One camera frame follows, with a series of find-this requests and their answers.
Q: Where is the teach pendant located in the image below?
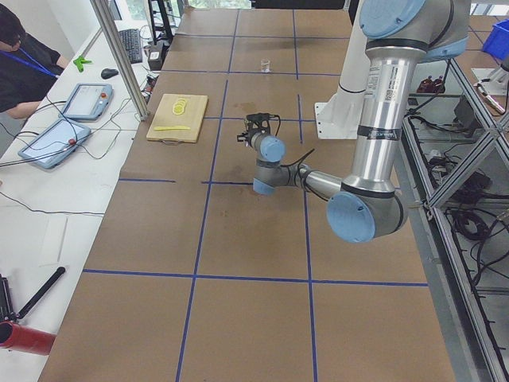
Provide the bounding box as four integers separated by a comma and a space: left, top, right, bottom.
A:
61, 83, 113, 122
18, 119, 91, 170

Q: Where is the clear glass shaker cup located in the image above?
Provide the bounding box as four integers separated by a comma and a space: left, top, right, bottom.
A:
260, 59, 271, 73

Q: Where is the aluminium frame post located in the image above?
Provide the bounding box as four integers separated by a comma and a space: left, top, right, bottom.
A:
90, 0, 149, 121

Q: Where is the blue plastic bin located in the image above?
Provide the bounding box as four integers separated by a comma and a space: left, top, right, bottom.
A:
482, 19, 509, 60

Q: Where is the black computer mouse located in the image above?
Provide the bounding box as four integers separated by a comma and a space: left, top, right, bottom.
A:
100, 68, 119, 80

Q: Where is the white foam strip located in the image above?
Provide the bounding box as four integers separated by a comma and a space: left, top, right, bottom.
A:
38, 216, 68, 267

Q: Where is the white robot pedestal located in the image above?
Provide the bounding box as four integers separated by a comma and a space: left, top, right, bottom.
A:
315, 0, 370, 139

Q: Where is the wooden cutting board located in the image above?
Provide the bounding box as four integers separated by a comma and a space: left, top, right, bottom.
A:
146, 94, 208, 143

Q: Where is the green plastic squeezer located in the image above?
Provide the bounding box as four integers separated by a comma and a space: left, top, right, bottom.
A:
73, 56, 92, 72

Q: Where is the black keyboard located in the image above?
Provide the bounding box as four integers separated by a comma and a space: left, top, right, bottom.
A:
118, 29, 142, 64

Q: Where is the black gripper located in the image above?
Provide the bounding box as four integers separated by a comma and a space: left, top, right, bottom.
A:
236, 129, 267, 148

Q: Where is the black cable wrist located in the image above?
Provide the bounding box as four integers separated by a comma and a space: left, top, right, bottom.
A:
268, 114, 319, 188

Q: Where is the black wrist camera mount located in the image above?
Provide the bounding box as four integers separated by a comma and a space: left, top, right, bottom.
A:
244, 113, 272, 133

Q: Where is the teach pendant near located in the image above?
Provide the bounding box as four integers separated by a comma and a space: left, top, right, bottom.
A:
18, 119, 91, 170

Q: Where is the red cylinder bottle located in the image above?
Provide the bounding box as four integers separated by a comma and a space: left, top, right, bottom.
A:
1, 321, 56, 356

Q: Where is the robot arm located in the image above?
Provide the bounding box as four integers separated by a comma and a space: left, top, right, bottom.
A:
237, 1, 471, 243

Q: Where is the seated person black shirt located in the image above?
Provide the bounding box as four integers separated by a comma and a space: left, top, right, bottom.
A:
1, 6, 69, 119

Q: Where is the teach pendant far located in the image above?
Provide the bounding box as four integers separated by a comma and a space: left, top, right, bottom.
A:
61, 83, 113, 122

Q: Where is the yellow plastic knife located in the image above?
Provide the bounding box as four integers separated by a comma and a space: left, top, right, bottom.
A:
153, 125, 191, 131

